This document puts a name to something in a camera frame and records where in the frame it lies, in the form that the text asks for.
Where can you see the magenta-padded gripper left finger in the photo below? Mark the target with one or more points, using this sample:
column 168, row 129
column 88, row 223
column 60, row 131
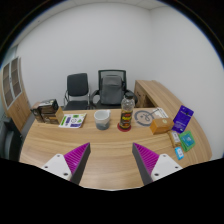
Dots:
column 76, row 159

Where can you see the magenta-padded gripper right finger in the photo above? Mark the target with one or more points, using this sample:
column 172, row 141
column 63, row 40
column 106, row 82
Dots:
column 148, row 159

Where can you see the clear drink bottle black cap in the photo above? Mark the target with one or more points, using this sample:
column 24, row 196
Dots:
column 126, row 115

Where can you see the small blue packet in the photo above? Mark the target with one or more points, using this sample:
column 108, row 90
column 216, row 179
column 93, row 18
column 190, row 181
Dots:
column 179, row 153

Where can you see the yellow-brown snack packet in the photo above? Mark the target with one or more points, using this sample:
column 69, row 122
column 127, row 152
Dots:
column 174, row 138

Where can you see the orange cardboard box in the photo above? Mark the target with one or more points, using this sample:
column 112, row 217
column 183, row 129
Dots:
column 161, row 125

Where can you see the white green purple leaflet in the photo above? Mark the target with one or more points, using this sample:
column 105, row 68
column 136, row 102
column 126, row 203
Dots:
column 72, row 120

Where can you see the green packet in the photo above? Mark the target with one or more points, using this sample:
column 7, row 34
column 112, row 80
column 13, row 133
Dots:
column 188, row 141

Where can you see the tan cardboard box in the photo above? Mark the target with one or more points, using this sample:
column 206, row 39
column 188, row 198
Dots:
column 55, row 118

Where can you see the white mug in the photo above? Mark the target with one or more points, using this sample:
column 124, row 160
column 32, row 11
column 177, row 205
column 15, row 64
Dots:
column 102, row 119

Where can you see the purple packet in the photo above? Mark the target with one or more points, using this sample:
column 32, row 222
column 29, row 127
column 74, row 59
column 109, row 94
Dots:
column 183, row 118

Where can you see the black printed box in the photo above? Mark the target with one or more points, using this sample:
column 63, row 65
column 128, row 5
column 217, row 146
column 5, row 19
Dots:
column 48, row 106

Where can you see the black mesh office chair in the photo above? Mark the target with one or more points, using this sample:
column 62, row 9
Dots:
column 96, row 98

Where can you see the wooden side desk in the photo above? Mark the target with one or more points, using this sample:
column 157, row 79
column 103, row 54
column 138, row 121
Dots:
column 156, row 91

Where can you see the black leather armchair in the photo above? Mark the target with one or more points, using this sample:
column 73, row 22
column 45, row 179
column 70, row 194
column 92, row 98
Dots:
column 10, row 140

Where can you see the black visitor chair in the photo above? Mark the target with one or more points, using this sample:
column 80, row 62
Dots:
column 77, row 85

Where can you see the grey backpack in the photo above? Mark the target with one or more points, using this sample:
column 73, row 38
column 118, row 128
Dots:
column 112, row 90

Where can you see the wooden cabinet with glass doors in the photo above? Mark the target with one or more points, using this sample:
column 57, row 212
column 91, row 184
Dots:
column 16, row 96

